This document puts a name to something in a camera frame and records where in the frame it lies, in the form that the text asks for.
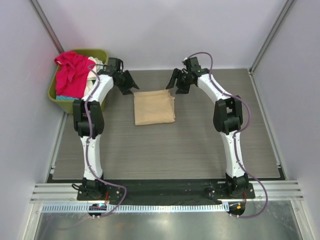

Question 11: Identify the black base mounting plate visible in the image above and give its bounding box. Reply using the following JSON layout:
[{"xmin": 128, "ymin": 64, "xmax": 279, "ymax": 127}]
[{"xmin": 71, "ymin": 179, "xmax": 256, "ymax": 217}]

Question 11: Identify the white slotted cable duct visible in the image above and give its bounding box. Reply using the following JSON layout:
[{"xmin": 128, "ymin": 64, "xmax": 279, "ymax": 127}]
[{"xmin": 41, "ymin": 202, "xmax": 229, "ymax": 214}]

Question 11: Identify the right aluminium corner post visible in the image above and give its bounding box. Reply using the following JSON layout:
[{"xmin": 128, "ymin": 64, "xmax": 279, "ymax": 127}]
[{"xmin": 248, "ymin": 0, "xmax": 296, "ymax": 75}]

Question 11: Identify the cream t shirt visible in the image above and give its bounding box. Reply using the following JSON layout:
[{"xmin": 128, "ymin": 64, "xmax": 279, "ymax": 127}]
[{"xmin": 83, "ymin": 56, "xmax": 104, "ymax": 96}]

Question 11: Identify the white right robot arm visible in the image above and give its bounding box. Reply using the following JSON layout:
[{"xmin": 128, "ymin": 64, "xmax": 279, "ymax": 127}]
[{"xmin": 166, "ymin": 56, "xmax": 249, "ymax": 198}]

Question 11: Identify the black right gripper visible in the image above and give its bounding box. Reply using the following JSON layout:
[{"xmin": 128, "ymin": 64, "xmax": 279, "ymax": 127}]
[{"xmin": 166, "ymin": 67, "xmax": 193, "ymax": 94}]

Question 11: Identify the beige t shirt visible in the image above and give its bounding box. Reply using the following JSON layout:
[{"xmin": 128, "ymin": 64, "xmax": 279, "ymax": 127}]
[{"xmin": 133, "ymin": 89, "xmax": 176, "ymax": 126}]

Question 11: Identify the aluminium frame rail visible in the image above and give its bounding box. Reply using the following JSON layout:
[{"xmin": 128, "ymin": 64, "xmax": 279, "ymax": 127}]
[{"xmin": 29, "ymin": 180, "xmax": 304, "ymax": 204}]

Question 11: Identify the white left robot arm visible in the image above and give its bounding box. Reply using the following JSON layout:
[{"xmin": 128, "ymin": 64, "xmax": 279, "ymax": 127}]
[{"xmin": 72, "ymin": 57, "xmax": 139, "ymax": 200}]

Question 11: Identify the left aluminium corner post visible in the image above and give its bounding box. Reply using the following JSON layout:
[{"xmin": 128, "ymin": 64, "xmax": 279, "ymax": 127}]
[{"xmin": 28, "ymin": 0, "xmax": 64, "ymax": 54}]

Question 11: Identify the aluminium corner post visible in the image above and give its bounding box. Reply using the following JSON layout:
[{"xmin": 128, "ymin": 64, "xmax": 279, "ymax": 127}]
[
  {"xmin": 248, "ymin": 0, "xmax": 296, "ymax": 75},
  {"xmin": 28, "ymin": 0, "xmax": 64, "ymax": 54}
]

